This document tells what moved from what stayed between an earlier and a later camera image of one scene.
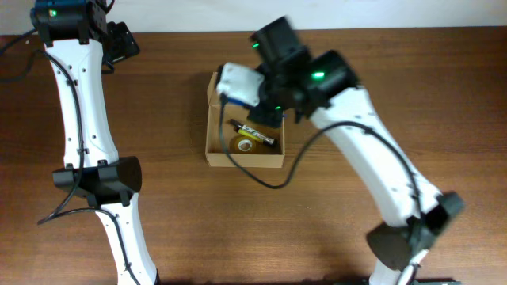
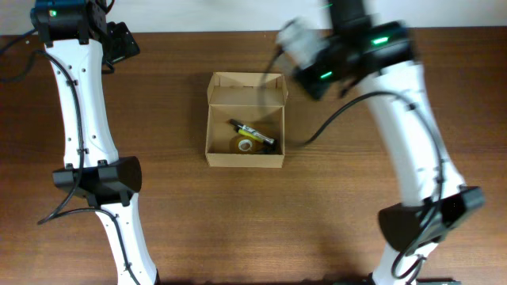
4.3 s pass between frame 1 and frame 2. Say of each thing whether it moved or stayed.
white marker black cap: stayed
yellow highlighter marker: stayed
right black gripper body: moved
